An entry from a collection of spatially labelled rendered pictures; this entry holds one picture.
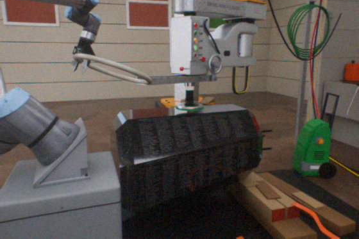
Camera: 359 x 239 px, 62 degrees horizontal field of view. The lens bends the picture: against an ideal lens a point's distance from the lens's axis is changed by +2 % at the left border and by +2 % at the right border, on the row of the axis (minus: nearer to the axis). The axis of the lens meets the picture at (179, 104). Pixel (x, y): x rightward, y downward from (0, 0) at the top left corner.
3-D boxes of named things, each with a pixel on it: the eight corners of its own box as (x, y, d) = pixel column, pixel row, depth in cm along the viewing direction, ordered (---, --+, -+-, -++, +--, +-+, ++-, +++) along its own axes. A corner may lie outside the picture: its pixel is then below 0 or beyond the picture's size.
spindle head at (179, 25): (202, 74, 253) (202, 20, 244) (222, 76, 237) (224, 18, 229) (170, 77, 229) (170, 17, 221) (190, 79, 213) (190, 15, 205)
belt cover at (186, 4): (242, 25, 284) (243, 7, 281) (265, 24, 265) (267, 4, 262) (165, 18, 220) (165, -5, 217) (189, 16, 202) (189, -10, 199)
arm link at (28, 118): (40, 136, 102) (-7, 102, 95) (16, 153, 111) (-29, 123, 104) (62, 108, 114) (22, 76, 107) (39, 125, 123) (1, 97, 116)
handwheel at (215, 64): (213, 73, 235) (213, 54, 232) (222, 74, 228) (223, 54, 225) (200, 74, 225) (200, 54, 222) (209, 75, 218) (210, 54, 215)
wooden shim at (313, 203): (291, 195, 257) (291, 193, 256) (300, 193, 260) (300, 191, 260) (315, 209, 234) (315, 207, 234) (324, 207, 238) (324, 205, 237)
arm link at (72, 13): (72, -3, 175) (91, 8, 183) (62, 8, 181) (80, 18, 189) (72, 9, 170) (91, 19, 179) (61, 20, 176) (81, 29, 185)
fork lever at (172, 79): (200, 79, 251) (201, 74, 250) (218, 81, 237) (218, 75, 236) (133, 83, 205) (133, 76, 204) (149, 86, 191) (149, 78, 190)
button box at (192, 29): (196, 60, 216) (196, 20, 211) (199, 60, 214) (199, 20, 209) (188, 61, 210) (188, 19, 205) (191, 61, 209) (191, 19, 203)
